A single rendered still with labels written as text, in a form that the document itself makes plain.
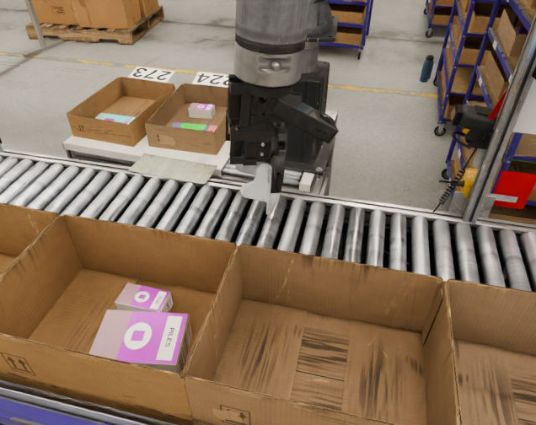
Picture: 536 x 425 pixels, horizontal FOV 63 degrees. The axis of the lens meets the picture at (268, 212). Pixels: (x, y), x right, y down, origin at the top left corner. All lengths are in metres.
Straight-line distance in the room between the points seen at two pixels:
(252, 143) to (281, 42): 0.15
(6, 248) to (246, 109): 0.79
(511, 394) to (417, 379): 0.16
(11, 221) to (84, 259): 0.18
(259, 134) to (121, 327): 0.47
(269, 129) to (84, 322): 0.60
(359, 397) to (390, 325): 0.18
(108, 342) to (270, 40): 0.60
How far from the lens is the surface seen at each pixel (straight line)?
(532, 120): 1.39
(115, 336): 0.88
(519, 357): 1.02
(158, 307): 0.93
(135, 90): 2.17
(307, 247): 1.29
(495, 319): 0.95
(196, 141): 1.68
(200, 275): 0.97
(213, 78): 2.05
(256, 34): 0.56
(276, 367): 0.88
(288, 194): 1.49
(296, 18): 0.56
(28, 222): 1.11
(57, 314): 1.05
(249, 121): 0.62
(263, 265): 0.89
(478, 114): 1.36
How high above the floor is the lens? 1.65
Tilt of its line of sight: 40 degrees down
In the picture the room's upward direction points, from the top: straight up
